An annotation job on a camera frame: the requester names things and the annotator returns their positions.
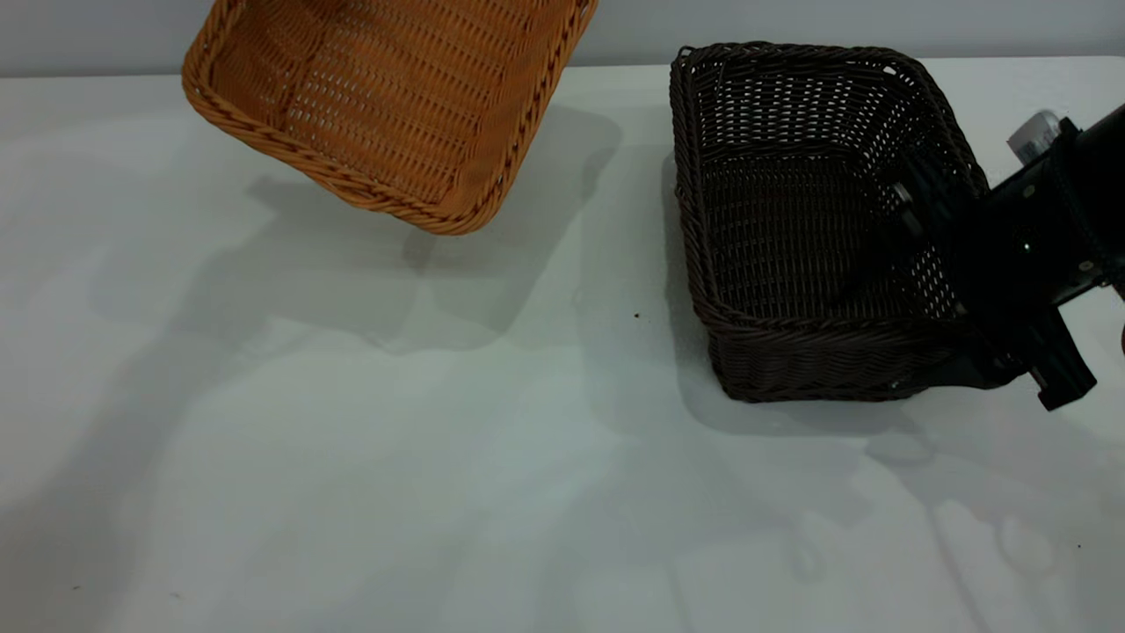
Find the dark brown wicker basket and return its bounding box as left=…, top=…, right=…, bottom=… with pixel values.
left=668, top=41, right=1025, bottom=405

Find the light brown wicker basket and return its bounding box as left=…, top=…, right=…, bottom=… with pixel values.
left=181, top=0, right=600, bottom=236

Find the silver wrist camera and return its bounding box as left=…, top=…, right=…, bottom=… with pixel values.
left=1008, top=109, right=1062, bottom=165

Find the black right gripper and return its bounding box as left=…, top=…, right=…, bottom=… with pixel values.
left=866, top=104, right=1125, bottom=411

